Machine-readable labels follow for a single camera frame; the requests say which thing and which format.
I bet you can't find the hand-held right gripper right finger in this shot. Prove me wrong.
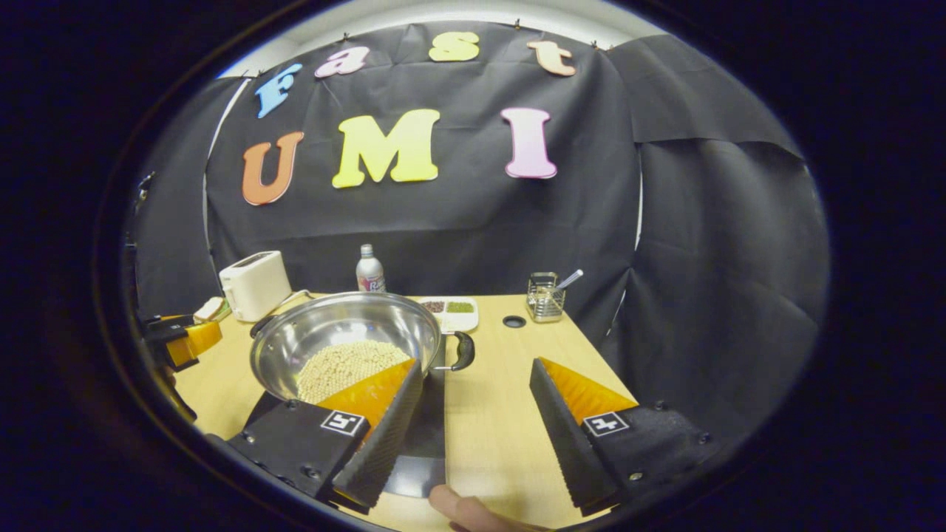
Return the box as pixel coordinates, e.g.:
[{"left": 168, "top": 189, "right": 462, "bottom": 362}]
[{"left": 529, "top": 358, "right": 718, "bottom": 516}]

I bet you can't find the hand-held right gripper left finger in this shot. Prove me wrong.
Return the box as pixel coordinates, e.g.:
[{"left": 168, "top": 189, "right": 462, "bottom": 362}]
[{"left": 225, "top": 360, "right": 424, "bottom": 511}]

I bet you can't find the black induction cooktop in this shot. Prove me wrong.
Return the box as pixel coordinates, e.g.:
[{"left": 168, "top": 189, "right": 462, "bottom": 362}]
[{"left": 244, "top": 355, "right": 448, "bottom": 498}]

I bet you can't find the stainless steel pot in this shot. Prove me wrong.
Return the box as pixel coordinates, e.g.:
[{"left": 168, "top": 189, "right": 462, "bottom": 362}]
[{"left": 249, "top": 291, "right": 476, "bottom": 403}]

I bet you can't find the white toaster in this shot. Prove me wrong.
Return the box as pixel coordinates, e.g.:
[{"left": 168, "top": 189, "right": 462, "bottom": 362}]
[{"left": 220, "top": 250, "right": 293, "bottom": 322}]

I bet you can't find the pile of yellow beans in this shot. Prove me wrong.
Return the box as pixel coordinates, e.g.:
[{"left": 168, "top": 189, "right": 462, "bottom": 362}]
[{"left": 297, "top": 340, "right": 412, "bottom": 404}]

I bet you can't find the white divided bean tray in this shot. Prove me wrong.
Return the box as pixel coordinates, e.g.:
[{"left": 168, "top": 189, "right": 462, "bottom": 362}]
[{"left": 418, "top": 296, "right": 480, "bottom": 335}]

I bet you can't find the silver drink bottle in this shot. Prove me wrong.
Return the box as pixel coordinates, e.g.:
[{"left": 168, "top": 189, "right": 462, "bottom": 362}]
[{"left": 355, "top": 244, "right": 387, "bottom": 293}]

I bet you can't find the black backdrop cloth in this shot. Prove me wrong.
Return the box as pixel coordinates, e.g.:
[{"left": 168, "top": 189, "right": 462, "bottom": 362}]
[{"left": 133, "top": 21, "right": 830, "bottom": 437}]

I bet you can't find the wire mesh holder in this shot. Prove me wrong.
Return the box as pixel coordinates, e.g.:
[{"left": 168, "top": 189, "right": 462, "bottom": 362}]
[{"left": 526, "top": 272, "right": 566, "bottom": 324}]

